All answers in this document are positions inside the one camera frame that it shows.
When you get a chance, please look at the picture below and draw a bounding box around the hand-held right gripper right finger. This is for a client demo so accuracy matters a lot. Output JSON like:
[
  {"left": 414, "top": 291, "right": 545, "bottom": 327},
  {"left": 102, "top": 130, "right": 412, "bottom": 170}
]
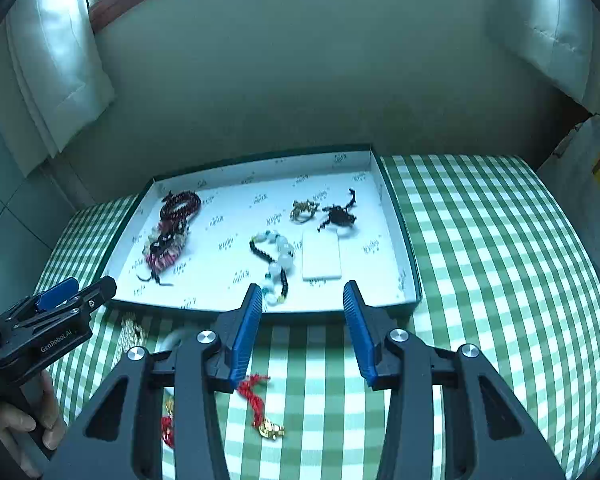
[{"left": 343, "top": 280, "right": 566, "bottom": 480}]

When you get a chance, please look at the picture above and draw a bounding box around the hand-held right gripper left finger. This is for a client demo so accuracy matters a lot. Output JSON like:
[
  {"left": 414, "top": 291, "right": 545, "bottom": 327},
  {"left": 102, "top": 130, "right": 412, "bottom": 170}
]
[{"left": 45, "top": 283, "right": 264, "bottom": 480}]

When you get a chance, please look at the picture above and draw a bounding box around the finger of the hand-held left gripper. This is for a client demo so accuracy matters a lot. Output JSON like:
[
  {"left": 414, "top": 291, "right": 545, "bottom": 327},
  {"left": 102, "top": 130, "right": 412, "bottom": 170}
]
[
  {"left": 0, "top": 275, "right": 117, "bottom": 332},
  {"left": 2, "top": 277, "right": 80, "bottom": 319}
]

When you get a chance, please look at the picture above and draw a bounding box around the red cord gold charm bracelet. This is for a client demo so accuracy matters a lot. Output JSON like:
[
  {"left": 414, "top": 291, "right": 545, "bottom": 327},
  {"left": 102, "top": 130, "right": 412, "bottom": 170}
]
[{"left": 236, "top": 373, "right": 286, "bottom": 442}]

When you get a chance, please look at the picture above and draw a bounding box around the dark green shallow box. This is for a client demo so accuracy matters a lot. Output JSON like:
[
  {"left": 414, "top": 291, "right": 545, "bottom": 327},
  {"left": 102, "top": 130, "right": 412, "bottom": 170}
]
[{"left": 107, "top": 145, "right": 424, "bottom": 326}]

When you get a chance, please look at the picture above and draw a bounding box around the black and white bead bracelet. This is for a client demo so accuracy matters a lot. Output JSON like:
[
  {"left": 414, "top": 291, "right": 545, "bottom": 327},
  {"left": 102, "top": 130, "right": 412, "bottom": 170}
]
[{"left": 248, "top": 229, "right": 298, "bottom": 307}]

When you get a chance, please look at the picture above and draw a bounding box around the white pendant black cord necklace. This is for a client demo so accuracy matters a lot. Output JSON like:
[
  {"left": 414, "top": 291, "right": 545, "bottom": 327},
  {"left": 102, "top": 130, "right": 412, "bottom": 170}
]
[{"left": 301, "top": 188, "right": 359, "bottom": 282}]

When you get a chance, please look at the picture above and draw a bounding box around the dark red bead bracelet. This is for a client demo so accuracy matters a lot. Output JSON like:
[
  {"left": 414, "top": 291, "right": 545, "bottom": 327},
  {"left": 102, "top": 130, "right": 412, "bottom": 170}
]
[{"left": 159, "top": 189, "right": 202, "bottom": 227}]

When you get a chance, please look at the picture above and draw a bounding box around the gold chain bracelet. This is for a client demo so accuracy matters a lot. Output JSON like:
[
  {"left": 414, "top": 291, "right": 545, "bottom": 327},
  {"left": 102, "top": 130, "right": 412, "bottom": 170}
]
[{"left": 289, "top": 199, "right": 322, "bottom": 224}]

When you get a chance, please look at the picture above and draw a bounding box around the person's left hand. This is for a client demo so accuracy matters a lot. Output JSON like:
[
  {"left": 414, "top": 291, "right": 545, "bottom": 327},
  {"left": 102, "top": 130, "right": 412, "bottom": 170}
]
[{"left": 0, "top": 369, "right": 68, "bottom": 477}]

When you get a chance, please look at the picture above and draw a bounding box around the pale jade bangle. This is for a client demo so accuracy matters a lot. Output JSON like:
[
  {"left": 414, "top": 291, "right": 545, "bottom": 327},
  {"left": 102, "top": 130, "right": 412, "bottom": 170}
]
[{"left": 156, "top": 326, "right": 192, "bottom": 362}]

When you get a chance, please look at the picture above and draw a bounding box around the red knot gold charm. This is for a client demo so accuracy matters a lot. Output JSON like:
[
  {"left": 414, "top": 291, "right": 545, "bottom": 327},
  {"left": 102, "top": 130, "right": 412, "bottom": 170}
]
[{"left": 160, "top": 394, "right": 177, "bottom": 449}]

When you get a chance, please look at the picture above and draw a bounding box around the green checked tablecloth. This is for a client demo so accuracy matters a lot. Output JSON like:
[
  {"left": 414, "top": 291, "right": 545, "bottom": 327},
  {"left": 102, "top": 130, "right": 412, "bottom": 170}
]
[{"left": 32, "top": 154, "right": 600, "bottom": 480}]

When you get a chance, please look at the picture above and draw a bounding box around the white curtain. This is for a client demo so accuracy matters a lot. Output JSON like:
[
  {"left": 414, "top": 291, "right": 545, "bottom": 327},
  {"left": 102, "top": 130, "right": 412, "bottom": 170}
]
[
  {"left": 0, "top": 0, "right": 116, "bottom": 177},
  {"left": 495, "top": 0, "right": 600, "bottom": 117}
]

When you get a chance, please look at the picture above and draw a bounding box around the pale printed bag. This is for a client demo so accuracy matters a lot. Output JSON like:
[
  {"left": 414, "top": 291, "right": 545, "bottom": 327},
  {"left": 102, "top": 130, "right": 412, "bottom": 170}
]
[{"left": 536, "top": 114, "right": 600, "bottom": 282}]

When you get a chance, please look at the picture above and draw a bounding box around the white pearl bead bracelet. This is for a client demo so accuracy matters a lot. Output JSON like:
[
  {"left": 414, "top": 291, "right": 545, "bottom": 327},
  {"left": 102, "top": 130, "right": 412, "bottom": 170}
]
[{"left": 116, "top": 311, "right": 147, "bottom": 362}]

